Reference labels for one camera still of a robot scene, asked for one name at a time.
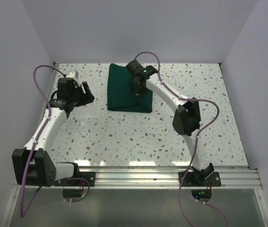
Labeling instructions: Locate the dark green surgical cloth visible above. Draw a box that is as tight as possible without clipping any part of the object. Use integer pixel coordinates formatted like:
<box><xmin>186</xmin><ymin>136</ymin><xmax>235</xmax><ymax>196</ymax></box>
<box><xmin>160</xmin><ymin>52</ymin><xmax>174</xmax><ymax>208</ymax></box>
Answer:
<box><xmin>107</xmin><ymin>63</ymin><xmax>153</xmax><ymax>114</ymax></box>

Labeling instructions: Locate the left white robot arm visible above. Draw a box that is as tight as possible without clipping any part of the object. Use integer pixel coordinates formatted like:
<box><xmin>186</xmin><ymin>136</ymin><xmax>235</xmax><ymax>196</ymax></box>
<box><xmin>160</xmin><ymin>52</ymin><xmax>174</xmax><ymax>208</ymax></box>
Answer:
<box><xmin>12</xmin><ymin>78</ymin><xmax>94</xmax><ymax>187</ymax></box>

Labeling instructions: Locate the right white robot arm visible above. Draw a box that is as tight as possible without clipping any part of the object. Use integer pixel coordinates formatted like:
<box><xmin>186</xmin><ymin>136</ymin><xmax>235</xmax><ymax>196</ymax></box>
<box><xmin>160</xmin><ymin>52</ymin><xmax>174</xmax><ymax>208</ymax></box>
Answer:
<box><xmin>126</xmin><ymin>60</ymin><xmax>214</xmax><ymax>186</ymax></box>

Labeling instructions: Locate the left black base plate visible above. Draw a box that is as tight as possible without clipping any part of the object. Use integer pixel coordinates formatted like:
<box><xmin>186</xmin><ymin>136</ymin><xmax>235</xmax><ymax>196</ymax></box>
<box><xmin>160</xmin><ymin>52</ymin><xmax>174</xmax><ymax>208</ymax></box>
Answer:
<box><xmin>54</xmin><ymin>172</ymin><xmax>96</xmax><ymax>187</ymax></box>

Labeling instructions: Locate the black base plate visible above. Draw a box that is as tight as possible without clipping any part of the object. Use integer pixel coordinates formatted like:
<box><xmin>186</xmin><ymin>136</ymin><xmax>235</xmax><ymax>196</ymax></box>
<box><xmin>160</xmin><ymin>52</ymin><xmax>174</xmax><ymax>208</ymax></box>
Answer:
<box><xmin>54</xmin><ymin>172</ymin><xmax>96</xmax><ymax>187</ymax></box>
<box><xmin>181</xmin><ymin>171</ymin><xmax>222</xmax><ymax>187</ymax></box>

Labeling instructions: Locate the aluminium mounting rail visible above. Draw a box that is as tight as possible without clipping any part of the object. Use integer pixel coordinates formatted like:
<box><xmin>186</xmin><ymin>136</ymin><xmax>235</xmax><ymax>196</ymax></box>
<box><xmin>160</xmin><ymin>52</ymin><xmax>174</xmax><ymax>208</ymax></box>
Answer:
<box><xmin>53</xmin><ymin>165</ymin><xmax>260</xmax><ymax>190</ymax></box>

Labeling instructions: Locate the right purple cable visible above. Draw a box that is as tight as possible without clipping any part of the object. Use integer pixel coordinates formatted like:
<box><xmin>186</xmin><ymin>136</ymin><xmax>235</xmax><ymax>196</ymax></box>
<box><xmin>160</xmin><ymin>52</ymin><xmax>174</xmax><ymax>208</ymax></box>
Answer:
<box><xmin>134</xmin><ymin>51</ymin><xmax>229</xmax><ymax>227</ymax></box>

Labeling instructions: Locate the purple cable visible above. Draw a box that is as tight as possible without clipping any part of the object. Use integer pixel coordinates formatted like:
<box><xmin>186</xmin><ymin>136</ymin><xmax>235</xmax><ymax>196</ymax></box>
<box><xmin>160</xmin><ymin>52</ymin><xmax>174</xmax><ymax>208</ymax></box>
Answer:
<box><xmin>19</xmin><ymin>65</ymin><xmax>91</xmax><ymax>218</ymax></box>
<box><xmin>134</xmin><ymin>51</ymin><xmax>229</xmax><ymax>227</ymax></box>

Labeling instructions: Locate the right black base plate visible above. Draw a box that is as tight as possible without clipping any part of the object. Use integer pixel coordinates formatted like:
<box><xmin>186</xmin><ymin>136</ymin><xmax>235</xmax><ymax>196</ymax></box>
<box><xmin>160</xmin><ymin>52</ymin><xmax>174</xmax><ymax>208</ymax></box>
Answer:
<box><xmin>181</xmin><ymin>171</ymin><xmax>222</xmax><ymax>187</ymax></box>

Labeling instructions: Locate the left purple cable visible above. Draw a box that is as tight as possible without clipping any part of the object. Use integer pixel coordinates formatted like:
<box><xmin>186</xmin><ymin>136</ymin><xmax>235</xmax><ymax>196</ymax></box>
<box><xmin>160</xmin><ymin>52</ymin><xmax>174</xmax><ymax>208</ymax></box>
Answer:
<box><xmin>19</xmin><ymin>65</ymin><xmax>91</xmax><ymax>218</ymax></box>

